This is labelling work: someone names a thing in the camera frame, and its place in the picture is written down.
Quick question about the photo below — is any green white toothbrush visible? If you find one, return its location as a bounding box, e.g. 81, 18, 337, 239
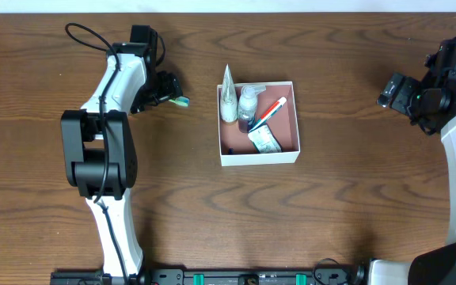
169, 96, 190, 108

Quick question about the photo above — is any white Pantene tube gold cap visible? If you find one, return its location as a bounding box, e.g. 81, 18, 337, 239
219, 65, 238, 124

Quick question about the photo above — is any clear foam pump bottle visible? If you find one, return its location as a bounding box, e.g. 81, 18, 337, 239
237, 85, 266, 133

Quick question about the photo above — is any white pink-lined box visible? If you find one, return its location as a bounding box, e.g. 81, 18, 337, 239
218, 82, 300, 166

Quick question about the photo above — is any teal white toothpaste tube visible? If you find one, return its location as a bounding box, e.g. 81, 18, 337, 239
249, 97, 287, 132

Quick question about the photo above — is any green white soap box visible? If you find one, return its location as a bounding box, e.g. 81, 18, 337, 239
248, 124, 282, 154

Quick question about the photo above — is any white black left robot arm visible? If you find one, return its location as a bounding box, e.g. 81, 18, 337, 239
51, 25, 189, 284

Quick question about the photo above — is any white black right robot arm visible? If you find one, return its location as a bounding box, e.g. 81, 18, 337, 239
366, 36, 456, 284

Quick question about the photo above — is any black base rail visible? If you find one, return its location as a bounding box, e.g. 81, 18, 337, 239
50, 267, 367, 285

